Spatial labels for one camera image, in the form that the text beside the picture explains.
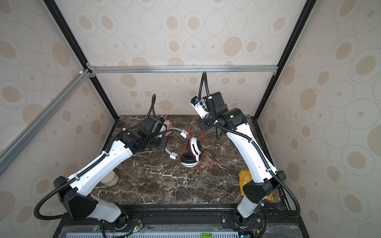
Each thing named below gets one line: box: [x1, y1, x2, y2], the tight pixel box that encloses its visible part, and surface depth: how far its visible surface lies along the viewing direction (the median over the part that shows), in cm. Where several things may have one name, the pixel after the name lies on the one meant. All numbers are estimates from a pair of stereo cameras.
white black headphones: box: [163, 127, 202, 168], surface depth 73 cm
